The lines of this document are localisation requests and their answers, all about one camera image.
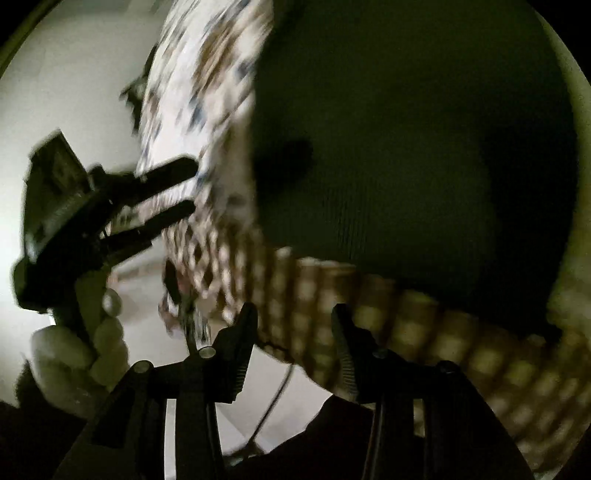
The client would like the black grey striped garment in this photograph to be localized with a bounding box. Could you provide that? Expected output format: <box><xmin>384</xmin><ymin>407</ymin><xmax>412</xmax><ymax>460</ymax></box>
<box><xmin>252</xmin><ymin>1</ymin><xmax>579</xmax><ymax>337</ymax></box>

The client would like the left hand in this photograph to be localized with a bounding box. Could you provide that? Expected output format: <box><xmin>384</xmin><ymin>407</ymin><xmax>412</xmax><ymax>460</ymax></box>
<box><xmin>16</xmin><ymin>272</ymin><xmax>129</xmax><ymax>420</ymax></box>

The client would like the floral patterned bedsheet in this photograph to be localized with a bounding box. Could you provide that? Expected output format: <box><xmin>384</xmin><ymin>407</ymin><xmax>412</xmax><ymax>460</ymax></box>
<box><xmin>137</xmin><ymin>1</ymin><xmax>590</xmax><ymax>474</ymax></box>

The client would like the black cable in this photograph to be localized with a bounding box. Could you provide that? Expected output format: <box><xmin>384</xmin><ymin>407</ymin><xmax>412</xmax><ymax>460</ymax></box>
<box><xmin>221</xmin><ymin>338</ymin><xmax>297</xmax><ymax>467</ymax></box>

